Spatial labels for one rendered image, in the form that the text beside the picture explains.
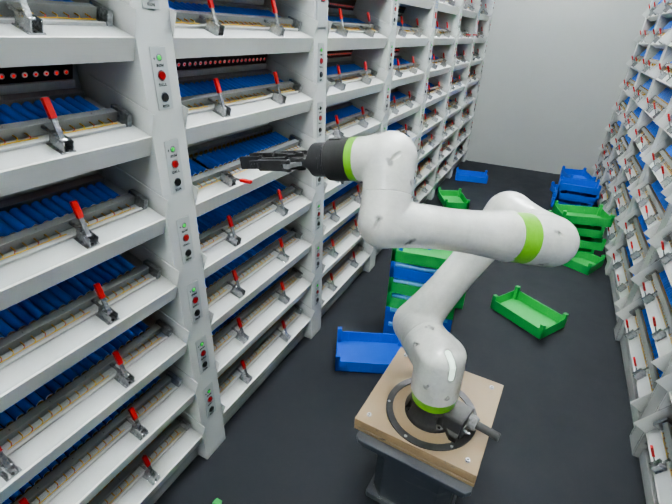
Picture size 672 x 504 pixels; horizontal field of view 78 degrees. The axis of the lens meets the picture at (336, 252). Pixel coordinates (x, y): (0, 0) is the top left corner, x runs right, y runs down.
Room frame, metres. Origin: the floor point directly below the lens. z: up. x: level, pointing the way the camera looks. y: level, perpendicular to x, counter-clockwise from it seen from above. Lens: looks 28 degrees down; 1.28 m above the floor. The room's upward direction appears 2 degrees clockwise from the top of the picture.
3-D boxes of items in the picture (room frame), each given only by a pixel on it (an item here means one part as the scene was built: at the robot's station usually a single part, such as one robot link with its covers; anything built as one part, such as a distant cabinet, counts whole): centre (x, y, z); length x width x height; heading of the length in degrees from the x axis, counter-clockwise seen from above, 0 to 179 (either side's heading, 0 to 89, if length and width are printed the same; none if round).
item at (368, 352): (1.42, -0.17, 0.04); 0.30 x 0.20 x 0.08; 88
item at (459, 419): (0.81, -0.33, 0.36); 0.26 x 0.15 x 0.06; 52
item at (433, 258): (1.64, -0.41, 0.44); 0.30 x 0.20 x 0.08; 73
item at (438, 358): (0.85, -0.28, 0.48); 0.16 x 0.13 x 0.19; 15
